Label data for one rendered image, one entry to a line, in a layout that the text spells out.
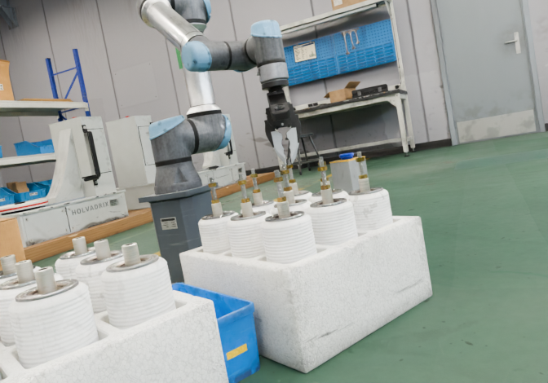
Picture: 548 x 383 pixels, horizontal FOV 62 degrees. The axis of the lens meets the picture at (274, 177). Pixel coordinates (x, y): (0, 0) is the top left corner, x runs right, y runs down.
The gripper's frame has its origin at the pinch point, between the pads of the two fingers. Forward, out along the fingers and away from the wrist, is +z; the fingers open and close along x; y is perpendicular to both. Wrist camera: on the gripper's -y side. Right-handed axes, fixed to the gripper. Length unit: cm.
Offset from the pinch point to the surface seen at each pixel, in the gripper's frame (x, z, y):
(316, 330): 2.4, 28.3, -41.0
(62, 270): 45, 11, -36
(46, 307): 35, 10, -62
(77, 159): 130, -17, 192
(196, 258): 24.5, 17.1, -19.0
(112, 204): 112, 16, 192
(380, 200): -16.4, 11.0, -22.5
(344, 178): -14.2, 8.0, 4.6
